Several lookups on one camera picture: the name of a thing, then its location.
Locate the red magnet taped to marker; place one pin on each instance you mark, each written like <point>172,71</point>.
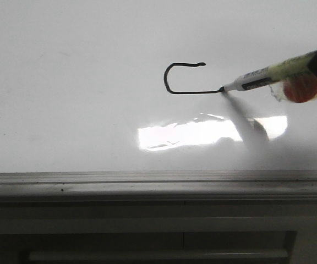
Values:
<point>299,88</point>

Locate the white black whiteboard marker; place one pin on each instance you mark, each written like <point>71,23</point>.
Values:
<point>275,73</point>

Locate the white whiteboard with metal frame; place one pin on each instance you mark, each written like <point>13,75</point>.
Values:
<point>107,100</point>

